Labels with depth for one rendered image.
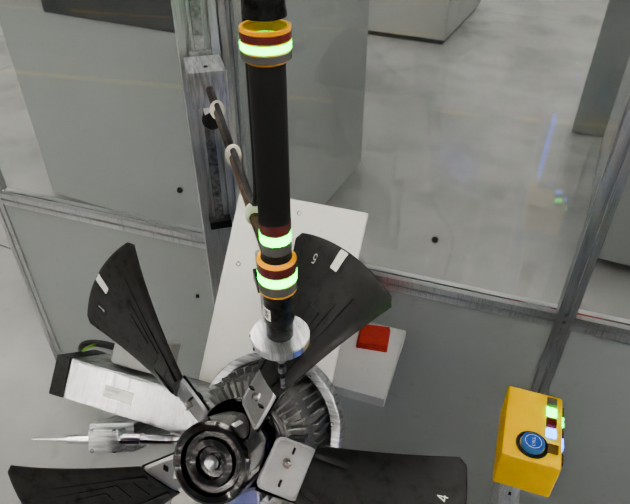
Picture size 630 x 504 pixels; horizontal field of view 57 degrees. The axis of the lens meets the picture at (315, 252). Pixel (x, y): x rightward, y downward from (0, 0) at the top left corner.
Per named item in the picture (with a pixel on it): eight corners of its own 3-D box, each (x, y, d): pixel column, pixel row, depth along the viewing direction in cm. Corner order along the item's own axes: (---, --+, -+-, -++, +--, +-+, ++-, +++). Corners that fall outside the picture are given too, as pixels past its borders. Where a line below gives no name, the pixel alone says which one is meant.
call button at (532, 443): (520, 434, 104) (522, 428, 103) (543, 440, 103) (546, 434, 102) (519, 452, 101) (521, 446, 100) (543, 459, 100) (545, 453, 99)
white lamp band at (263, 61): (236, 51, 50) (235, 42, 50) (285, 46, 51) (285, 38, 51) (245, 68, 47) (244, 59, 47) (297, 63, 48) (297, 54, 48)
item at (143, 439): (212, 444, 98) (36, 443, 107) (212, 431, 99) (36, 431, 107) (206, 448, 96) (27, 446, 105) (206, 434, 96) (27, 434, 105)
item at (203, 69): (187, 93, 118) (182, 51, 113) (222, 89, 120) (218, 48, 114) (193, 113, 110) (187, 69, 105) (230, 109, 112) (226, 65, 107)
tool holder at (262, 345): (243, 315, 73) (237, 253, 67) (297, 304, 75) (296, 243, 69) (257, 367, 66) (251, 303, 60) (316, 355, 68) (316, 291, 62)
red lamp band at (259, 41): (235, 32, 49) (234, 23, 49) (285, 28, 50) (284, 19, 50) (244, 48, 46) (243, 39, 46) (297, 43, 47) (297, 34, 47)
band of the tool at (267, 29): (237, 54, 51) (234, 20, 49) (285, 50, 52) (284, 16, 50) (246, 71, 47) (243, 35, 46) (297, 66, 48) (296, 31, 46)
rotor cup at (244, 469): (198, 399, 97) (158, 414, 84) (281, 394, 93) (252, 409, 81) (204, 489, 95) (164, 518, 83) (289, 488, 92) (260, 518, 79)
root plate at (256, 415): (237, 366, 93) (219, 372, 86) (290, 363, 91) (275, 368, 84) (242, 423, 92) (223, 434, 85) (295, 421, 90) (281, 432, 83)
